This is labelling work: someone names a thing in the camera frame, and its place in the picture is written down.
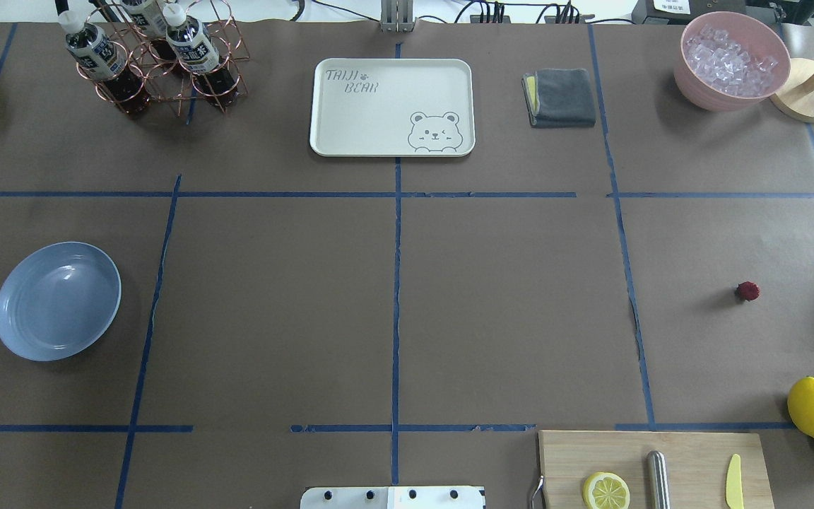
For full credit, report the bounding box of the tea bottle white cap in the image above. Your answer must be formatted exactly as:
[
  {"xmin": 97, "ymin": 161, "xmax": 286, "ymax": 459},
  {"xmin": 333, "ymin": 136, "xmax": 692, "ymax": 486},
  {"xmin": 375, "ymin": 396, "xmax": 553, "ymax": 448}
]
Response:
[{"xmin": 57, "ymin": 10, "xmax": 150, "ymax": 114}]

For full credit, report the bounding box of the grey folded cloth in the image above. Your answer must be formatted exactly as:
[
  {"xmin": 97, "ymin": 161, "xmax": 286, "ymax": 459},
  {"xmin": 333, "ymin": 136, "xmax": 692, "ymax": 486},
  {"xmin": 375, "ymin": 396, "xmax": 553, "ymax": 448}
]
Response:
[{"xmin": 522, "ymin": 69, "xmax": 596, "ymax": 129}]

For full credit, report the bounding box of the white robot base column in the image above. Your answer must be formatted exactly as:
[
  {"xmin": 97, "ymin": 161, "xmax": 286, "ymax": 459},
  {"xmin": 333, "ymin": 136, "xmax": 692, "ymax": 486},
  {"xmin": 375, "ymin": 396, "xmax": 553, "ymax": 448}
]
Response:
[{"xmin": 300, "ymin": 484, "xmax": 487, "ymax": 508}]

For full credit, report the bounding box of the copper wire bottle rack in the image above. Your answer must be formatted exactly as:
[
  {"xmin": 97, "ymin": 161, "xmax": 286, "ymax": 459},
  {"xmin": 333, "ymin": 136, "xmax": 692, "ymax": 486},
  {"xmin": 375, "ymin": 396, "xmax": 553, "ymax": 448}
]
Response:
[{"xmin": 76, "ymin": 1, "xmax": 251, "ymax": 119}]

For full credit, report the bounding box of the red strawberry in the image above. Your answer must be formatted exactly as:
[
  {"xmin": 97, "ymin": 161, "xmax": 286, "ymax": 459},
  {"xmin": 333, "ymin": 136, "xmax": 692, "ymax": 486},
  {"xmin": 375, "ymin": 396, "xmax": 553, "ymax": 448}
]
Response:
[{"xmin": 734, "ymin": 281, "xmax": 760, "ymax": 302}]

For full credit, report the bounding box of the cream bear serving tray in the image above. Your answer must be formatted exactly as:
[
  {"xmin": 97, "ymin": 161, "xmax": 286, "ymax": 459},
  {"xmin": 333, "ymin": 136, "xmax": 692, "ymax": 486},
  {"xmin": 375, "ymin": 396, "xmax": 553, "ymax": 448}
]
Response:
[{"xmin": 309, "ymin": 58, "xmax": 477, "ymax": 158}]

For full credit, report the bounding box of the yellow plastic knife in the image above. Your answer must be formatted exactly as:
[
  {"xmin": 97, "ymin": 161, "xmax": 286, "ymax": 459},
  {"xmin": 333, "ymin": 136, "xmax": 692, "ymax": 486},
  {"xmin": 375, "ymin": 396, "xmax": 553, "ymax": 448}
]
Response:
[{"xmin": 724, "ymin": 453, "xmax": 744, "ymax": 509}]

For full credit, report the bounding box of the wooden cutting board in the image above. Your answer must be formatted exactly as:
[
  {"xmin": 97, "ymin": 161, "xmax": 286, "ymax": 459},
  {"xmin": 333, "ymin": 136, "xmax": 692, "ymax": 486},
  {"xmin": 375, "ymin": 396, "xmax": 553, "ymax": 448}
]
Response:
[{"xmin": 538, "ymin": 431, "xmax": 774, "ymax": 508}]

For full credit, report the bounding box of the steel cylinder tool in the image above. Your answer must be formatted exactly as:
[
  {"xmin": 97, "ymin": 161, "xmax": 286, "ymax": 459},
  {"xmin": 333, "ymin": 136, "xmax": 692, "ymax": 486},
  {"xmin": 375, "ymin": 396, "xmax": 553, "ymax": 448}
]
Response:
[{"xmin": 647, "ymin": 450, "xmax": 671, "ymax": 508}]

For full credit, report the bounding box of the blue ceramic plate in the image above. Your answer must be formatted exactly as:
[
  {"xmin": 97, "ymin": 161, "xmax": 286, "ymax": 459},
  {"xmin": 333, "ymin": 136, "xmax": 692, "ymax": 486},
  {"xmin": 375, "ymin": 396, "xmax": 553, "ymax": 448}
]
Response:
[{"xmin": 0, "ymin": 241, "xmax": 122, "ymax": 361}]

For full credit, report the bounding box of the lemon half slice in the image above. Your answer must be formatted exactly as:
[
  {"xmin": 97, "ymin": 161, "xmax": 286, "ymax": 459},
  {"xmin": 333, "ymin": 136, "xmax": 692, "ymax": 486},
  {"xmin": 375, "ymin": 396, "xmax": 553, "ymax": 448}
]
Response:
[{"xmin": 582, "ymin": 472, "xmax": 631, "ymax": 509}]

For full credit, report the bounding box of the pink bowl of ice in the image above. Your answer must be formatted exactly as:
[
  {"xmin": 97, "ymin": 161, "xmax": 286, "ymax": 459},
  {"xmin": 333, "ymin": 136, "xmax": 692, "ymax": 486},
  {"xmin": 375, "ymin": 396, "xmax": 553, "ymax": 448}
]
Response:
[{"xmin": 674, "ymin": 11, "xmax": 791, "ymax": 112}]

